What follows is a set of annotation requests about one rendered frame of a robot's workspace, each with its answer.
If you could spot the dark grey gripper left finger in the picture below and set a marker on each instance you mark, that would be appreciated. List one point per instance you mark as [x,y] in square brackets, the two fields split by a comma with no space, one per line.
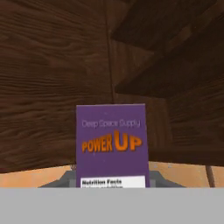
[66,180]

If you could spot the purple cereal box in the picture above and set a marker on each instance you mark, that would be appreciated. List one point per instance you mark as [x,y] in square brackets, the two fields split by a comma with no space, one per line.
[112,132]

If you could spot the dark wooden cabinet door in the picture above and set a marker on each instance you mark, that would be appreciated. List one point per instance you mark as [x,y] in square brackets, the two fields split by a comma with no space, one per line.
[52,84]

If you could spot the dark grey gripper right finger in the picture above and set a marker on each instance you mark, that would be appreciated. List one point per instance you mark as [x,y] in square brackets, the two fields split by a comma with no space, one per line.
[159,180]

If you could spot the dark wooden open cabinet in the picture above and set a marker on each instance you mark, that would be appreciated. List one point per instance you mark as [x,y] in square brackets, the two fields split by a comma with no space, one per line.
[172,78]

